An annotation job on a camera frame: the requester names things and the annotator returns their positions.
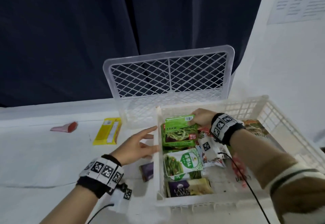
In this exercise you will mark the person's right hand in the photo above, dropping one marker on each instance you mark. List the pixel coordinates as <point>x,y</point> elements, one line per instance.
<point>203,117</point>

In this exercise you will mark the person's left hand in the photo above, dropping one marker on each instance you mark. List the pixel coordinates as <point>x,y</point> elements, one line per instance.
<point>129,150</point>

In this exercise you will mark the person's right thumb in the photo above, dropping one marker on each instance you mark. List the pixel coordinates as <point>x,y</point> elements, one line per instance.
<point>195,122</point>

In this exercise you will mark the person's left fingers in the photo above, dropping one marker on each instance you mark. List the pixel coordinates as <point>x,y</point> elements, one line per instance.
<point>148,131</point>

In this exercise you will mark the green noodle snack packet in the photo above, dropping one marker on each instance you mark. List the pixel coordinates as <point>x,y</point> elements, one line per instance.
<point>179,132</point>

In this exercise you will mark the person's right forearm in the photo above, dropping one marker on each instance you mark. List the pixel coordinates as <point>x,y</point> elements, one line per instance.
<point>256,152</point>

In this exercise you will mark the person's left forearm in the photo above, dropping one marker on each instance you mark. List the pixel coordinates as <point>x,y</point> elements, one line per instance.
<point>68,206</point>

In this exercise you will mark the right wristband with square markers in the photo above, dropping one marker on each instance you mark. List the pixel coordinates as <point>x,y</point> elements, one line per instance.
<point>224,127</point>

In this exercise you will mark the wristband with square markers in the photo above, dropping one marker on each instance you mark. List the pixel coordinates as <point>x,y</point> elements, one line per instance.
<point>104,170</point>
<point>224,127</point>

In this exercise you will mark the yellow snack packet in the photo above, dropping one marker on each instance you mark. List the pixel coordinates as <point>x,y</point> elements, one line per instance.
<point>108,131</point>

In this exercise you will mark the small purple snack packet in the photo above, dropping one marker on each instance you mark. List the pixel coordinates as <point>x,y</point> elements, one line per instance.
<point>147,171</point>

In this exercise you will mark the white and green snack packet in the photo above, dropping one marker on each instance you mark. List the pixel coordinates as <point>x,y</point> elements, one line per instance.
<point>182,162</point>

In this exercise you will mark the clear plastic lattice basket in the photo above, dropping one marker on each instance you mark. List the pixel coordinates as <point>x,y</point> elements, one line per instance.
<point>167,76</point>

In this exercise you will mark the left wristband with square markers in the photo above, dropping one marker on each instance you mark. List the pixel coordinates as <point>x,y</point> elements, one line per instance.
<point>104,170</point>

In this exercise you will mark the brown printed food packet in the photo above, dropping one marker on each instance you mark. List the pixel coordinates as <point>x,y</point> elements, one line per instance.
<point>256,128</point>

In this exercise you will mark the red and white snack packet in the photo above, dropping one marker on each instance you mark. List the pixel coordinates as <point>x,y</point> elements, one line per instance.
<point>240,170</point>

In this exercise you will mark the purple cake packet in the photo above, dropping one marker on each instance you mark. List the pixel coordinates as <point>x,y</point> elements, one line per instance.
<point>189,188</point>

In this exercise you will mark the pink and red packet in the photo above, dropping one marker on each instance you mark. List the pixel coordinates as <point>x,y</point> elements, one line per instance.
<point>64,127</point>

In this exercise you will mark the white plastic grid basket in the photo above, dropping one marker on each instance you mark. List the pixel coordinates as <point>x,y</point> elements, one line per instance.
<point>284,127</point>

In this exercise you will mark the brown sleeve with white cuff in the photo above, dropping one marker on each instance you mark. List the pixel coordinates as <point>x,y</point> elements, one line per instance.
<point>297,193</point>

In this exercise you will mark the dark blue curtain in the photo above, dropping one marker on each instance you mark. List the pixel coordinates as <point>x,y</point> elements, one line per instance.
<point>63,33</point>

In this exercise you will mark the right wrist camera with marker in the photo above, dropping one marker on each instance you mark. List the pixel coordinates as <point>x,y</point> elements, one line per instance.
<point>209,147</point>

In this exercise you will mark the wrist camera with marker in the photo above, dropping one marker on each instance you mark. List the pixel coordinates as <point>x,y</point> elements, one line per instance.
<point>121,198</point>
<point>209,147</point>

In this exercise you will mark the left wrist camera with marker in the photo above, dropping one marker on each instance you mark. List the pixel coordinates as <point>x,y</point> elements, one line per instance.
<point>121,198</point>

